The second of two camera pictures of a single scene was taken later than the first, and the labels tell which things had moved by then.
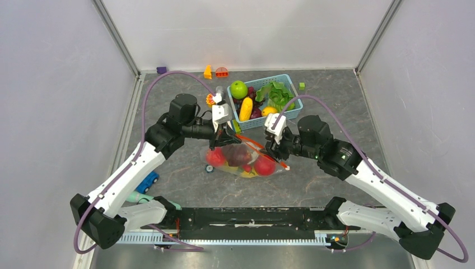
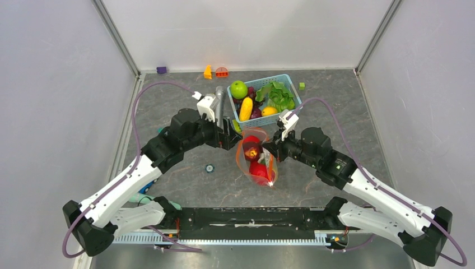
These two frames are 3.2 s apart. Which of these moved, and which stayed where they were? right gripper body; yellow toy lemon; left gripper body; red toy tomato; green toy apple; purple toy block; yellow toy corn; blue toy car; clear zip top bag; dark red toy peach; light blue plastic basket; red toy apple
Moved: clear zip top bag; red toy tomato; red toy apple; dark red toy peach
Stayed: yellow toy lemon; green toy apple; yellow toy corn; left gripper body; light blue plastic basket; right gripper body; blue toy car; purple toy block
